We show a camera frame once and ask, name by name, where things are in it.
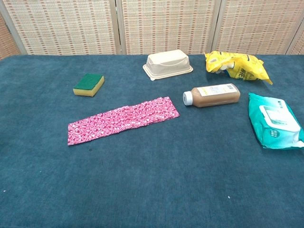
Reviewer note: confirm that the pink patterned cloth strip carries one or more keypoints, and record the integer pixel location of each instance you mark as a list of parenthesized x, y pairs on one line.
[(123, 120)]

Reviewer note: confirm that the beige plastic food container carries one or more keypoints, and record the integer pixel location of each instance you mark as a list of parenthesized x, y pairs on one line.
[(167, 63)]

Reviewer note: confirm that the blue table cloth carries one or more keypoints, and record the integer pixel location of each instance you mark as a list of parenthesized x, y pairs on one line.
[(152, 171)]

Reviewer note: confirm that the brown drink bottle white cap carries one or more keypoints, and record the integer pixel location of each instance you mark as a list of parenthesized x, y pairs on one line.
[(213, 96)]

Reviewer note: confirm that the yellow green sponge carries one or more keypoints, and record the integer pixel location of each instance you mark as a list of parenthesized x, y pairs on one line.
[(89, 85)]

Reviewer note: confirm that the woven folding screen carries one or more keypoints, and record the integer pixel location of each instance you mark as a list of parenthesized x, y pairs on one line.
[(166, 26)]

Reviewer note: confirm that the yellow snack bag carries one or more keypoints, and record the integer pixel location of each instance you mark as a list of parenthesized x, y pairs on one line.
[(240, 67)]

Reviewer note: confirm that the teal wet wipes pack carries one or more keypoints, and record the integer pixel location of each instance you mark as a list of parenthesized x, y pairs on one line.
[(273, 121)]

